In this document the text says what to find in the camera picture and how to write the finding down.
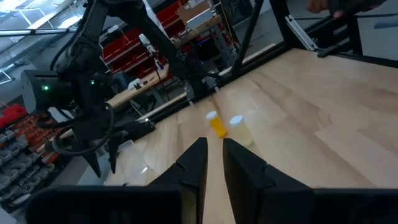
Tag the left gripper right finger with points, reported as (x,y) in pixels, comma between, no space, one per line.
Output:
(248,186)

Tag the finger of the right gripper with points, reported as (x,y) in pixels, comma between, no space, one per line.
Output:
(92,161)
(113,155)

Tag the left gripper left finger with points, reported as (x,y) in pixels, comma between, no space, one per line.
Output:
(192,174)

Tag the small amber pill bottle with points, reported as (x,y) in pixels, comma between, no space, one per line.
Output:
(217,126)

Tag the pale yellow pill bottle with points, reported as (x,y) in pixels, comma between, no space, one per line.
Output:
(242,132)

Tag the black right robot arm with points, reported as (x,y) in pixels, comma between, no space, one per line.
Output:
(77,46)

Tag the red storage bin shelf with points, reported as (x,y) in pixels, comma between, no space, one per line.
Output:
(124,46)

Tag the wooden workbench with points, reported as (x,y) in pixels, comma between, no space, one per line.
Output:
(146,84)

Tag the grey and red parts drawers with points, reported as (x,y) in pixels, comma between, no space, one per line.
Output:
(18,155)

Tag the white bottle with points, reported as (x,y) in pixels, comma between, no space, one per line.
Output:
(146,43)

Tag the cardboard box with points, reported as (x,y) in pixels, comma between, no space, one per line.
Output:
(192,9)

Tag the person's hand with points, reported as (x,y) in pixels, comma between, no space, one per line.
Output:
(317,5)

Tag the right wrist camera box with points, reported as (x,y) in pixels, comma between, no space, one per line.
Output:
(46,91)

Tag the silver aluminium rail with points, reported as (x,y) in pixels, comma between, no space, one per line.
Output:
(300,32)

